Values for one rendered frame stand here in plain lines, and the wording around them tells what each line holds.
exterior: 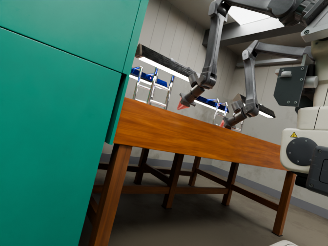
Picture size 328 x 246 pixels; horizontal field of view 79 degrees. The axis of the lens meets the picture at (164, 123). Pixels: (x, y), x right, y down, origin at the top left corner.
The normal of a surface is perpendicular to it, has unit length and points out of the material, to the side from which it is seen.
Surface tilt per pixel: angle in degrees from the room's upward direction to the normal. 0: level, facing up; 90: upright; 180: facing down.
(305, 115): 90
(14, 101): 90
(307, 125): 90
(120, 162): 90
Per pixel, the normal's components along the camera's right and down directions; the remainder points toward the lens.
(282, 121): -0.76, -0.20
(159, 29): 0.61, 0.14
